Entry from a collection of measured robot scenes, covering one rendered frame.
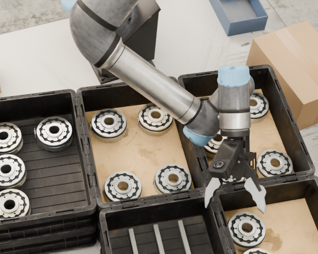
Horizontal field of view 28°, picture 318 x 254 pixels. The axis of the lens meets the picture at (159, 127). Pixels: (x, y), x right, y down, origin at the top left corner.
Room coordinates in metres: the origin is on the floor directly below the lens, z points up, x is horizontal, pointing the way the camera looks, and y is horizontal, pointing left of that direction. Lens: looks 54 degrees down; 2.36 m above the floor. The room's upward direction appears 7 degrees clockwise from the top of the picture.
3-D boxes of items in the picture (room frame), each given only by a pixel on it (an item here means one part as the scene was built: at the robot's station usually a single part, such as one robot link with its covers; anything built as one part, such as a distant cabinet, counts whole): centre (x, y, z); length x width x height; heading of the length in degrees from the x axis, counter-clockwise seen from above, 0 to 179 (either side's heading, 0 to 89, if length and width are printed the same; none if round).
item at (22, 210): (0.77, 0.36, 0.86); 0.10 x 0.10 x 0.01
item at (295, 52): (1.42, -0.44, 0.78); 0.30 x 0.22 x 0.16; 32
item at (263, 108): (1.21, -0.27, 0.86); 0.10 x 0.10 x 0.01
